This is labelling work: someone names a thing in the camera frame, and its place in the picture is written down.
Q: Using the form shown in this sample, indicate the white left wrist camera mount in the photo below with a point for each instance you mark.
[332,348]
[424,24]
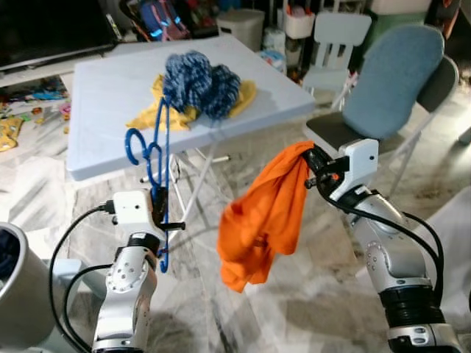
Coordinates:
[132,209]

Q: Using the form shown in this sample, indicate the blue plastic clothes hanger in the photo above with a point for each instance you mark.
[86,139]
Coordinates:
[129,140]

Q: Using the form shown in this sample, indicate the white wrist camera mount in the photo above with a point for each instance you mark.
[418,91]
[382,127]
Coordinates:
[132,209]
[360,165]

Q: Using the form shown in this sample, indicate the blue chair cushion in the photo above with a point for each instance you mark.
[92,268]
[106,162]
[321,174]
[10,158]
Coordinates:
[394,81]

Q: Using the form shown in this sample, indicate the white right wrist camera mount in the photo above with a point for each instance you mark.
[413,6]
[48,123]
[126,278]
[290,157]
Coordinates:
[360,165]

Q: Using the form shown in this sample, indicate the black television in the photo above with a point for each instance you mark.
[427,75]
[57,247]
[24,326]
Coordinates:
[51,29]

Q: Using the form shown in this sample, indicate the yellow cloth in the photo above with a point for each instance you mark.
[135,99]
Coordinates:
[158,116]

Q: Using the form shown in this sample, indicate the orange garment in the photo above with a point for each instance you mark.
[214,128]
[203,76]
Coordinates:
[257,213]

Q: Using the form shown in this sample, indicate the grey folding chair white frame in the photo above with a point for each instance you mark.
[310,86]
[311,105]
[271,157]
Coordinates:
[331,132]

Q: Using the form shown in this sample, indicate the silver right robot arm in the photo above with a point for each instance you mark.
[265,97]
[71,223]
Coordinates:
[394,257]

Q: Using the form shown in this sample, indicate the blue white knitted garment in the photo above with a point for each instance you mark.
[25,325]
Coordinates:
[199,81]

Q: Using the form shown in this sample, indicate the white plastic basket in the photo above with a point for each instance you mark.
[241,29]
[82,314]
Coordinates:
[298,23]

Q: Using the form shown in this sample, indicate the blue pink baby stroller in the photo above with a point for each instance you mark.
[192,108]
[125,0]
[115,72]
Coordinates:
[158,18]

